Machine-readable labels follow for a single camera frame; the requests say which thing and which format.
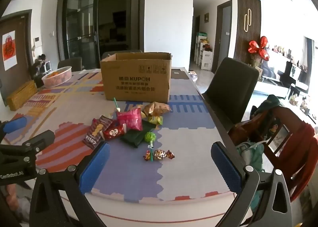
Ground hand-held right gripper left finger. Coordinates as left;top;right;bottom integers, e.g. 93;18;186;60
29;142;111;227

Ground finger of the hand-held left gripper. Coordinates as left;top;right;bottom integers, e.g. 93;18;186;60
15;130;55;155
0;116;27;141

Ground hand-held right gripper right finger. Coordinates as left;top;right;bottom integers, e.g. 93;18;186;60
211;141;293;227

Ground brown striped snack packet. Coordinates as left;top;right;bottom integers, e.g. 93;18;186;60
82;115;113;150

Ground red snack packet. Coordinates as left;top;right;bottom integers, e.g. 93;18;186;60
102;123;127;141

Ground dark green packet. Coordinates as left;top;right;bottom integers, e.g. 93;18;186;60
120;121;157;148

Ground pink snack packet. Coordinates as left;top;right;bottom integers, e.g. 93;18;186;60
115;108;144;131

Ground green lollipop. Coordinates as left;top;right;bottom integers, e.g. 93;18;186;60
144;132;156;149

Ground multicolour candy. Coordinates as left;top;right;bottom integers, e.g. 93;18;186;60
152;149;175;161

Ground yellow-green small packet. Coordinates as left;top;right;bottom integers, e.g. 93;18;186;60
148;116;164;126

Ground tan snack packet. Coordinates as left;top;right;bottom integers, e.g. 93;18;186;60
142;101;172;117

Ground brown cardboard box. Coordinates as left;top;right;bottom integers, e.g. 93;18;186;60
100;52;172;103

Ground yellow sponge cloth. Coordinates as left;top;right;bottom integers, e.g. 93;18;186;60
6;80;38;111

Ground teal and white bag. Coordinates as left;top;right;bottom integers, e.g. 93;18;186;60
236;141;265;193

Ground colourful patterned tablecloth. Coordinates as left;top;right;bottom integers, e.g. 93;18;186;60
0;67;235;203

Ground black and white cat figure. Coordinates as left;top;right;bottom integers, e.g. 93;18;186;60
30;54;48;88

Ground pink plastic basket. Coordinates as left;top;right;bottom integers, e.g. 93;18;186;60
41;66;72;88

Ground brown entrance door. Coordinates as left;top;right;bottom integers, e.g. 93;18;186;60
0;10;33;106

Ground red and white door poster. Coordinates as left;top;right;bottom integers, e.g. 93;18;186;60
2;31;16;70

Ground dark green cloth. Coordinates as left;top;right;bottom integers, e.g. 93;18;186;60
256;94;284;118

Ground red-brown wooden child chair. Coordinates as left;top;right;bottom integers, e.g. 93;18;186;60
228;105;318;203

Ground dark grey dining chair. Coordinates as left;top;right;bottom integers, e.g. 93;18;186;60
58;56;83;71

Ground black office chair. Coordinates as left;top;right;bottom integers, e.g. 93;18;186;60
202;57;260;130

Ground white shelf unit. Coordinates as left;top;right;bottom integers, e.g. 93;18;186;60
194;32;213;70

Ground black glass sliding door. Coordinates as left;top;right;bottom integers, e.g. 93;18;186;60
57;0;147;70

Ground red foil balloons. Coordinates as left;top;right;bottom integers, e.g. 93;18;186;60
248;36;271;60

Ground dark room door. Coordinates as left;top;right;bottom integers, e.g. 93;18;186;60
212;0;233;72

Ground gold wall ornament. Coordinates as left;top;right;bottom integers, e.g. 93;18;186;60
243;9;251;32

